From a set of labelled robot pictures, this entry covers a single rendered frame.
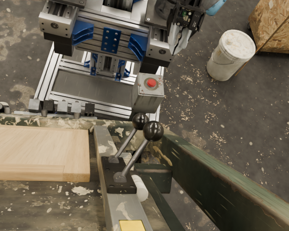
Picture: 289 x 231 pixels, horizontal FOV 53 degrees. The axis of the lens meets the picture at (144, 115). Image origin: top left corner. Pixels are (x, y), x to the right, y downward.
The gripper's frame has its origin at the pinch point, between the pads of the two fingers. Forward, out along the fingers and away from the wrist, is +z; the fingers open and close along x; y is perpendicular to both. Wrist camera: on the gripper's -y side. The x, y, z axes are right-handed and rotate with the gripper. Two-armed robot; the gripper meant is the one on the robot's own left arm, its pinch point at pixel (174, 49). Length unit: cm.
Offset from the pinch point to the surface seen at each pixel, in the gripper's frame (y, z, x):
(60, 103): -32, 50, -37
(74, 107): -32, 50, -30
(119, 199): 51, 7, -10
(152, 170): 16.6, 33.1, 2.7
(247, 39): -156, 31, 84
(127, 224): 59, 3, -9
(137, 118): 30.9, 5.5, -8.2
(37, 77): -118, 90, -73
